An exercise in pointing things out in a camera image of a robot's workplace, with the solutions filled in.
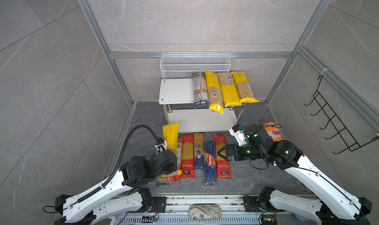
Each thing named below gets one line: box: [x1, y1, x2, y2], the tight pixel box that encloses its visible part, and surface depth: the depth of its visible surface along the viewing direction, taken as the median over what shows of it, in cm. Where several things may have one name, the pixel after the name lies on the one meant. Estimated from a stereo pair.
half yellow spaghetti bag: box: [217, 72, 243, 109], surface depth 77 cm
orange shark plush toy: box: [263, 121, 283, 143], surface depth 95 cm
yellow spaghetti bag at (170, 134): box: [162, 122, 182, 176], surface depth 73 cm
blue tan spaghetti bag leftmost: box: [157, 176, 171, 186], surface depth 80 cm
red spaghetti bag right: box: [213, 134, 232, 180], surface depth 85 cm
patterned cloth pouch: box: [189, 203, 223, 220], surface depth 70 cm
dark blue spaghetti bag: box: [193, 132, 206, 171], surface depth 92 cm
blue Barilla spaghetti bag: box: [204, 140, 217, 186], surface depth 84 cm
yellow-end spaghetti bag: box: [230, 71, 260, 104], surface depth 76 cm
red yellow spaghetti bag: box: [179, 134, 195, 180], surface depth 90 cm
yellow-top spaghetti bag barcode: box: [205, 71, 225, 115], surface depth 74 cm
